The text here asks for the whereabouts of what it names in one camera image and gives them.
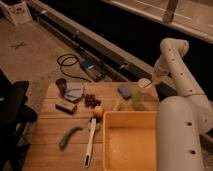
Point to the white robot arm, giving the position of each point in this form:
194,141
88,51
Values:
183,118

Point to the white paper cup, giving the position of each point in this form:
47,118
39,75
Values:
143,82

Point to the dark metal cup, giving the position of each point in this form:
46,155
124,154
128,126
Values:
61,83

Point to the blue sponge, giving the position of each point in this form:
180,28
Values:
124,91

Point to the pale corn piece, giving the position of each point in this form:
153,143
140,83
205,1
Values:
117,105

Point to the bunch of dark grapes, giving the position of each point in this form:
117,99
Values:
90,100

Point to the blue power box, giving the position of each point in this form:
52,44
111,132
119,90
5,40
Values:
93,71

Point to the yellow onion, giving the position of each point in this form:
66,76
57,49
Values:
98,112

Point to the dark rectangular block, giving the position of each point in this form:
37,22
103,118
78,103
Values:
67,108

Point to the yellow plastic bin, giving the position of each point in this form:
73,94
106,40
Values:
129,141

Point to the black chair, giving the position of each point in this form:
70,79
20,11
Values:
14,115

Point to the white storage crate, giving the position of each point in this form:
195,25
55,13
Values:
17,13

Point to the white handled peeler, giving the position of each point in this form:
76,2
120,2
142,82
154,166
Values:
92,129

